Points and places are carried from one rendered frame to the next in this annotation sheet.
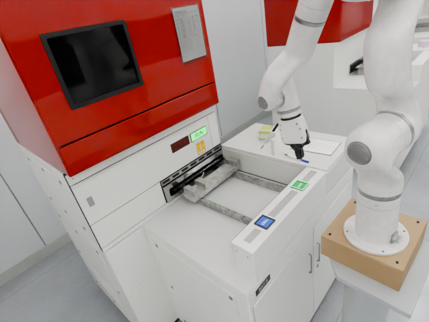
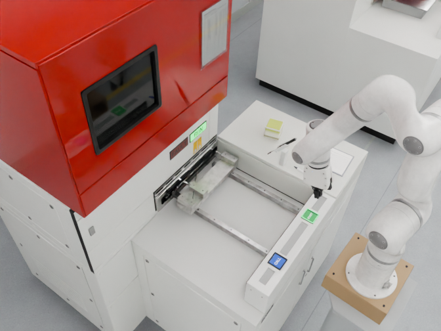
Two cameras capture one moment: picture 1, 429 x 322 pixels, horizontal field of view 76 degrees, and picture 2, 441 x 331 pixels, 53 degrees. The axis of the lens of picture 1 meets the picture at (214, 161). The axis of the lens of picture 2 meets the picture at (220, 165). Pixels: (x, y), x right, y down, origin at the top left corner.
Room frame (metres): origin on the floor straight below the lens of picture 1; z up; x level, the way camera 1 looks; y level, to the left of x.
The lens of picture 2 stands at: (-0.03, 0.31, 2.41)
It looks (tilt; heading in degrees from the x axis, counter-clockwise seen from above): 47 degrees down; 345
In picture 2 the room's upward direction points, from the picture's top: 3 degrees clockwise
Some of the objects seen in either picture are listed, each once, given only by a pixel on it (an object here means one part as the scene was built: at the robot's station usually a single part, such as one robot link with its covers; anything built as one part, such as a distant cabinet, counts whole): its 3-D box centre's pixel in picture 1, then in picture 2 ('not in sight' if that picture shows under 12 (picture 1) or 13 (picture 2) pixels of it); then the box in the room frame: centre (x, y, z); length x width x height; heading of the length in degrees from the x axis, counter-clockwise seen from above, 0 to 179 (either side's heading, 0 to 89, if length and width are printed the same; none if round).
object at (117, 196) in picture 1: (163, 169); (158, 178); (1.20, 0.25, 1.02); 0.82 x 0.03 x 0.40; 132
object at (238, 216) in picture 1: (222, 209); (222, 226); (1.04, 0.01, 0.84); 0.50 x 0.02 x 0.03; 42
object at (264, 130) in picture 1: (267, 133); (273, 129); (1.42, -0.32, 1.00); 0.07 x 0.07 x 0.07; 57
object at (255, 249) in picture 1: (285, 216); (292, 247); (0.85, -0.23, 0.89); 0.55 x 0.09 x 0.14; 132
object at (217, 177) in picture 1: (213, 179); (209, 183); (1.26, 0.02, 0.87); 0.36 x 0.08 x 0.03; 132
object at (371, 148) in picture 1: (376, 159); (388, 235); (0.64, -0.44, 1.22); 0.19 x 0.12 x 0.24; 119
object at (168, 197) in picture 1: (196, 174); (188, 174); (1.31, 0.11, 0.89); 0.44 x 0.02 x 0.10; 132
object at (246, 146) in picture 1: (284, 153); (290, 154); (1.35, -0.39, 0.89); 0.62 x 0.35 x 0.14; 42
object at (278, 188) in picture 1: (255, 181); (256, 188); (1.22, -0.19, 0.84); 0.50 x 0.02 x 0.03; 42
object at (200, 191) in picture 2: (202, 182); (198, 190); (1.21, 0.08, 0.89); 0.08 x 0.03 x 0.03; 42
